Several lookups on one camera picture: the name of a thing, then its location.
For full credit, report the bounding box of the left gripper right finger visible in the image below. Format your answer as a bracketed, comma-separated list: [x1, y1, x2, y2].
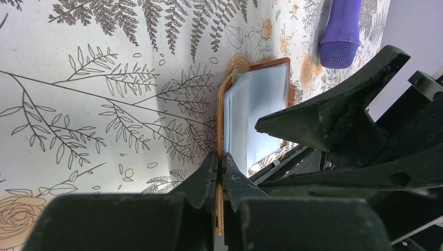
[221, 154, 392, 250]

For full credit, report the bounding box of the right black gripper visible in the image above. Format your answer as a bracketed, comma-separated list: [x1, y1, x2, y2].
[254, 45, 442, 246]

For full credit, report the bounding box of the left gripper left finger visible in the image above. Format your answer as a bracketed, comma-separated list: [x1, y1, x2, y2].
[24, 152, 218, 250]

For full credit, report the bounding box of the brown leather card holder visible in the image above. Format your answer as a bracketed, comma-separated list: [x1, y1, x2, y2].
[215, 57, 294, 235]

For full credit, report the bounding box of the floral table mat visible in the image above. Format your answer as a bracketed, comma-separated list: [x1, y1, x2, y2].
[1, 1, 390, 250]

